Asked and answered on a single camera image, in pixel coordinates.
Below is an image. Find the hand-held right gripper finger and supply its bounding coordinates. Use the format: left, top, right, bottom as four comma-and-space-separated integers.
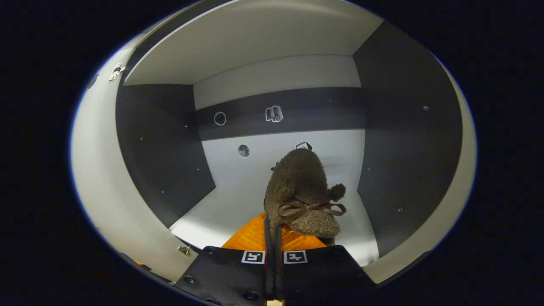
175, 212, 273, 306
274, 225, 377, 306

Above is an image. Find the brown fuzzy shoe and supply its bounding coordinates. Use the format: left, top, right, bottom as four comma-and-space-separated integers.
263, 148, 347, 247

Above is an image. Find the white shoe cabinet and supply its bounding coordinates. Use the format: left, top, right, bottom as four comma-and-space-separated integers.
70, 0, 477, 285

